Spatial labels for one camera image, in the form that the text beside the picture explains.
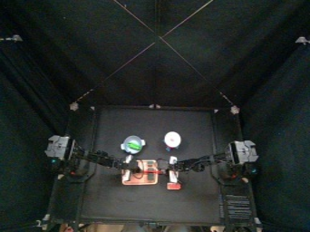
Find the black toy sushi roll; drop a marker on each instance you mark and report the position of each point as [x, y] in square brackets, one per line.
[151, 177]

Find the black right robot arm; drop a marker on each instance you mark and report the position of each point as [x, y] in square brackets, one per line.
[207, 158]

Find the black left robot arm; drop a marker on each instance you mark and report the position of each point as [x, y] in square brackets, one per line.
[99, 157]

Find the pink wooden cutting board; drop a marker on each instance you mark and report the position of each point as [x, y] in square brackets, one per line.
[137, 180]

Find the small red block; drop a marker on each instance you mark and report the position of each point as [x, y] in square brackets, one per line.
[174, 186]

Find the small dark blue red toy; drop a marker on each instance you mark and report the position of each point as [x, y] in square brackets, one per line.
[169, 149]

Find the green toy vegetable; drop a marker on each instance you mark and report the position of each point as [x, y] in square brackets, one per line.
[134, 146]

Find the blue grey toy pot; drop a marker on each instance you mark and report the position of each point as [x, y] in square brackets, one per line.
[126, 145]

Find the white round plate red centre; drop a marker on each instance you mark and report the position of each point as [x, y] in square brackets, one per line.
[173, 139]

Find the silver frame corner bracket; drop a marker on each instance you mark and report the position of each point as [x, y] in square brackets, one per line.
[15, 38]
[74, 106]
[234, 109]
[302, 40]
[154, 106]

